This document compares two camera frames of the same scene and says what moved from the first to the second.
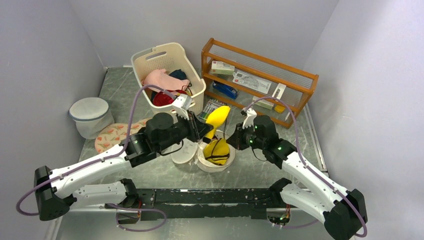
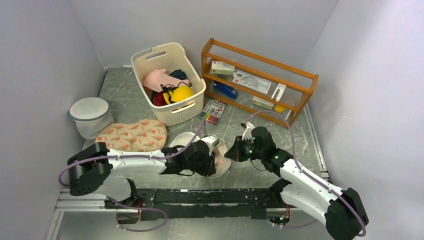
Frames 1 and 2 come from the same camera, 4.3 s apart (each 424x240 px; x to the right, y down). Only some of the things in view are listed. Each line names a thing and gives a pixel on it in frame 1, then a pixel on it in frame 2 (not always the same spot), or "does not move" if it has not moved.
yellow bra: (217, 151) to (180, 94)
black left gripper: (200, 128) to (209, 168)
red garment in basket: (162, 99) does not move
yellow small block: (279, 109) does not move
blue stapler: (230, 91) does not move
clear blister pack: (251, 82) does not move
